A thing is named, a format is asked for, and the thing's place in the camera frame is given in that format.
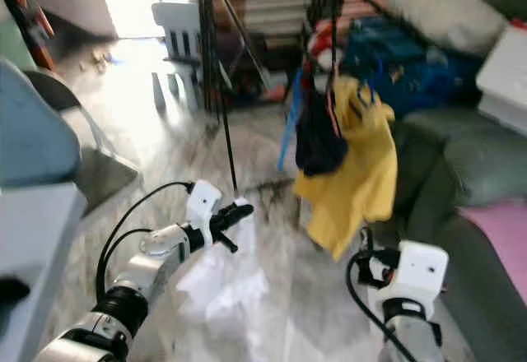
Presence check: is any black garment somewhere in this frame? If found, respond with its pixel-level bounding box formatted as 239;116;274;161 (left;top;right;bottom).
0;276;19;305

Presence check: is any pink plastic hanger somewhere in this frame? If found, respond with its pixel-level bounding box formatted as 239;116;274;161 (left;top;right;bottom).
326;82;345;137

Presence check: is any yellow shirt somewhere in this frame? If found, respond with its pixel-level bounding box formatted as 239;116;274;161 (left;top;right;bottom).
292;77;398;262

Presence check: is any dark navy shirt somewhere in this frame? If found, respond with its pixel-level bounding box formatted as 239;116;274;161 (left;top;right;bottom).
294;89;348;178

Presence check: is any dark green sofa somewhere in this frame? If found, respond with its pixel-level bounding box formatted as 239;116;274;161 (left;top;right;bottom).
383;0;527;362

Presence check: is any grey folding chair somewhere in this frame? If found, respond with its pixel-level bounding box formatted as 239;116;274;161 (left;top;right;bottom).
41;70;142;208

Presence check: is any pink mat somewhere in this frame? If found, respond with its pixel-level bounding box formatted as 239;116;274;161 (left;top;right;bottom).
457;199;527;281

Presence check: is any light blue folding table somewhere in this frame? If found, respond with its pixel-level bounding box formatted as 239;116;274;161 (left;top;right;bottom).
0;181;87;362

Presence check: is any black metal drying rack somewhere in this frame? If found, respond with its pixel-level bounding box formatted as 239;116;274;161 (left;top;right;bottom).
188;0;348;198

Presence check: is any red and white bag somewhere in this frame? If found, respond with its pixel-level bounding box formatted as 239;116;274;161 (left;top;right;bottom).
306;18;345;75

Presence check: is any white plastic kids chair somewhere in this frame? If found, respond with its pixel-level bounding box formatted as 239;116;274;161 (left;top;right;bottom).
152;2;205;114

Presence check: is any light blue chair cushion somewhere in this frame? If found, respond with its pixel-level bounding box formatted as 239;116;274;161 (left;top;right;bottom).
0;58;83;188

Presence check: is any blue suitcase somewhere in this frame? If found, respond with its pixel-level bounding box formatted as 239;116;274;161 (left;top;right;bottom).
339;15;487;116

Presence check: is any beige pillow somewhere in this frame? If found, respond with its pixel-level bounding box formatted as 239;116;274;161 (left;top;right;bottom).
383;0;511;58

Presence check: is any orange broom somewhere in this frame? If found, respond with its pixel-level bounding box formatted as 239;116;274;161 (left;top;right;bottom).
0;0;60;71

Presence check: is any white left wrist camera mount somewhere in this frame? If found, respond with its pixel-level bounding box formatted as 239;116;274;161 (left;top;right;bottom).
185;179;225;246

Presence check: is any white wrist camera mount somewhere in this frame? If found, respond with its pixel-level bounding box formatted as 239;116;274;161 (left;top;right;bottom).
185;179;225;246
377;240;451;322

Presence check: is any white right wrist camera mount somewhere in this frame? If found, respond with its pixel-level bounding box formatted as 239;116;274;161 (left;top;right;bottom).
377;240;451;322

